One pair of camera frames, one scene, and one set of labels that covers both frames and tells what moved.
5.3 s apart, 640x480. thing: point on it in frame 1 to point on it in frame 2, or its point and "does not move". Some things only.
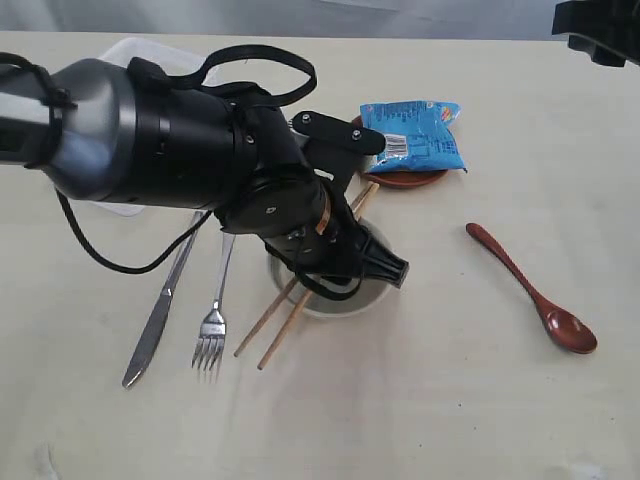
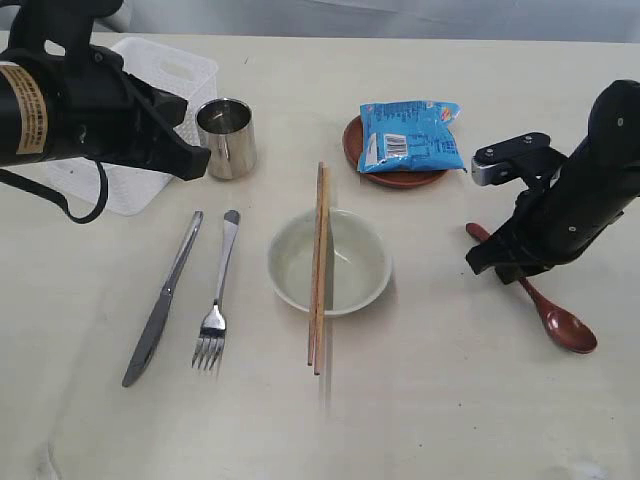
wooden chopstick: [357, 206] to [317, 269]
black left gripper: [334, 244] to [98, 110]
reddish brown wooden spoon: [564, 326] does not move
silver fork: [212, 333] does not move
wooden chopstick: [355, 209] to [320, 267]
